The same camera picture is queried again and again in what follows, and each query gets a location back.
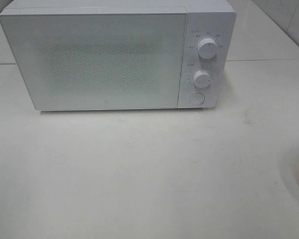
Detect white microwave door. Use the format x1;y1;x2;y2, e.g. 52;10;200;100
0;14;186;111

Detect white microwave oven body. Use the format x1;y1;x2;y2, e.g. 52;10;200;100
0;0;236;110

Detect round white door button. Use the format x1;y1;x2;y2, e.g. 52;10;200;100
189;93;205;105

